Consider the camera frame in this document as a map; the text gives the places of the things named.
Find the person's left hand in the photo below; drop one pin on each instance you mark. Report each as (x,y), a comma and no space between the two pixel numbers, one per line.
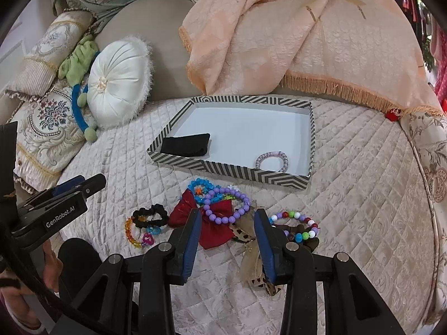
(52,268)

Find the quilted beige bedspread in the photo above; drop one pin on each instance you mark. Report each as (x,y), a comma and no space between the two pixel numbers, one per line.
(349,199)

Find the red fabric bow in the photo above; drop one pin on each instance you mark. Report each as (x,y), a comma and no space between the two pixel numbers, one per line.
(216,233)

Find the floral beige bed skirt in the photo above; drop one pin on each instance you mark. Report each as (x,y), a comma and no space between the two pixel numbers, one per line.
(429,167)

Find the black folded cloth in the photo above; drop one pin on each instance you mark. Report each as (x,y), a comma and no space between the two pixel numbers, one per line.
(185,144)

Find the small red object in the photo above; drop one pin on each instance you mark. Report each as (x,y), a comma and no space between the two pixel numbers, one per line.
(393,115)

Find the black scrunchie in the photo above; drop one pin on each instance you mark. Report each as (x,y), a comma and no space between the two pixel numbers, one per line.
(153,222)

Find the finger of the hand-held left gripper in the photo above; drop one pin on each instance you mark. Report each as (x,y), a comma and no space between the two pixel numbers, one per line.
(92,184)
(70,182)

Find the leopard print ribbon bow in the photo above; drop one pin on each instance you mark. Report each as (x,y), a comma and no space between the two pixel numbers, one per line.
(251,261)

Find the striped cardboard tray box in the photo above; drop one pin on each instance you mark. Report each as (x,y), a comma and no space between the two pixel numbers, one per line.
(237,129)

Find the green plush toy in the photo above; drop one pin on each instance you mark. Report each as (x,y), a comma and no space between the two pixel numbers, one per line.
(78,62)

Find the brown scrunchie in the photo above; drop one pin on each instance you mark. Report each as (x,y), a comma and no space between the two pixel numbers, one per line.
(310,244)

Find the embroidered bolster cushion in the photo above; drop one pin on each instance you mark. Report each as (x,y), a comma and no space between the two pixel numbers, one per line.
(49,42)

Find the white round satin pillow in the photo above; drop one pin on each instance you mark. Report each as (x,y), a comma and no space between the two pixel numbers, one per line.
(118,80)

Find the floral embroidered square cushion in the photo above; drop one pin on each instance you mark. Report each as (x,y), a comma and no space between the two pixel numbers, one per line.
(49,118)

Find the peach fringed blanket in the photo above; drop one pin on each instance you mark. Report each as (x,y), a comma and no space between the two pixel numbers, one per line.
(314,42)

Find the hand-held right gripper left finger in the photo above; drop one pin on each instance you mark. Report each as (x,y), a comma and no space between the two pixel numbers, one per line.
(192,244)

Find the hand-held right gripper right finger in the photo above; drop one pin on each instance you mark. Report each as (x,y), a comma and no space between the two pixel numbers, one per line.
(263,247)

